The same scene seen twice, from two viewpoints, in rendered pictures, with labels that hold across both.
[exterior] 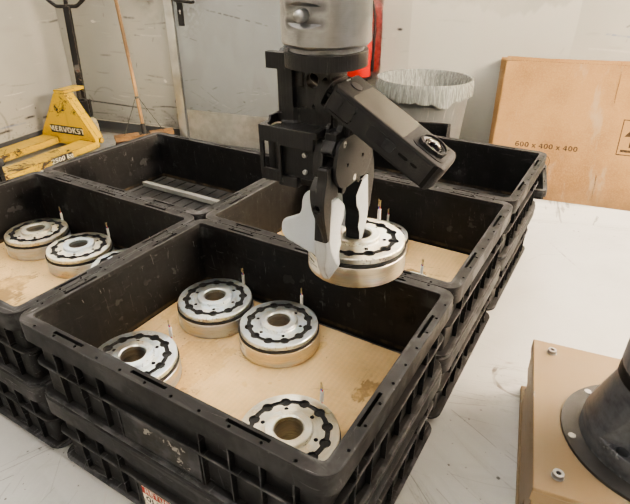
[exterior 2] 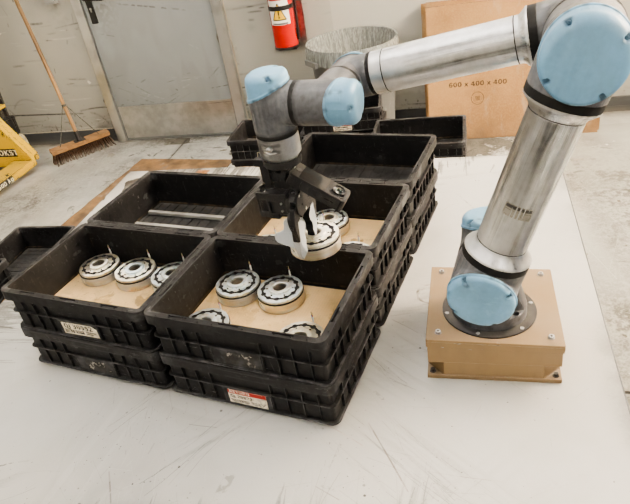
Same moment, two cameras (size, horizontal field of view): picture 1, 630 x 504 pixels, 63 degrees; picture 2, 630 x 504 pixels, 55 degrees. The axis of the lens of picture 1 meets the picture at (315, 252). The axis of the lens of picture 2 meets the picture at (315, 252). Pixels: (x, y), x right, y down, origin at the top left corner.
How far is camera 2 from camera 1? 67 cm
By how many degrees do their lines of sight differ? 5
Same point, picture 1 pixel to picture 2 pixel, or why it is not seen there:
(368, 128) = (308, 189)
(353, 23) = (292, 148)
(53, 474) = (169, 401)
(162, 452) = (238, 362)
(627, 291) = not seen: hidden behind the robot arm
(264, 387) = (280, 324)
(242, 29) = (160, 17)
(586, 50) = not seen: outside the picture
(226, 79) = (153, 70)
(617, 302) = not seen: hidden behind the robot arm
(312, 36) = (276, 157)
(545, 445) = (433, 320)
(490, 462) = (415, 341)
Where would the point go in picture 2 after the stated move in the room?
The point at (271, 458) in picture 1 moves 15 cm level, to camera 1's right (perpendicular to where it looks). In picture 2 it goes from (296, 342) to (377, 324)
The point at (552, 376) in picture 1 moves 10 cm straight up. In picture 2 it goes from (440, 285) to (439, 248)
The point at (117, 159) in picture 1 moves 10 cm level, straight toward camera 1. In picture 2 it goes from (129, 200) to (139, 212)
